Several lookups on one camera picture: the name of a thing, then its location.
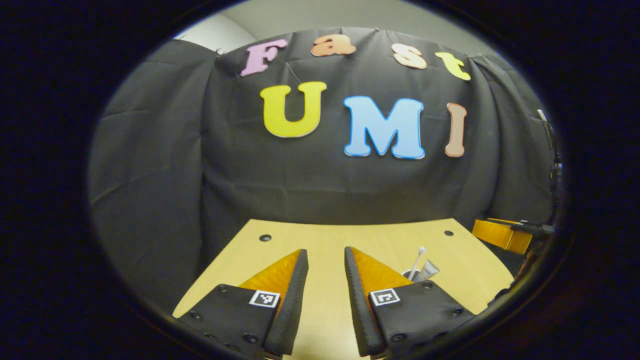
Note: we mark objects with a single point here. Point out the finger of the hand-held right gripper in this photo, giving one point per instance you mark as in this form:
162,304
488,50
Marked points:
535,230

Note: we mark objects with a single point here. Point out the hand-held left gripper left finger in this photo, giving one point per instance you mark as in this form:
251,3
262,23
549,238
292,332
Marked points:
292,315

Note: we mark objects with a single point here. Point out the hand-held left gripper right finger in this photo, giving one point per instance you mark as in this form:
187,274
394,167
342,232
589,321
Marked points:
357,315

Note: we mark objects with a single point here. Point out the white toothbrush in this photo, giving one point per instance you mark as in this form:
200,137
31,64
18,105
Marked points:
417,260

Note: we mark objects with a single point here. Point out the white toothpaste tube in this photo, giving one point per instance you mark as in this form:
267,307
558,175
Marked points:
430,270

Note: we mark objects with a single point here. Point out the light wooden desktop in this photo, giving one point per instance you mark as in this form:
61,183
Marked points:
325,240

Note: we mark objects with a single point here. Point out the black backdrop cloth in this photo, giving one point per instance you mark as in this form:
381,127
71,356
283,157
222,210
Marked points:
300,180

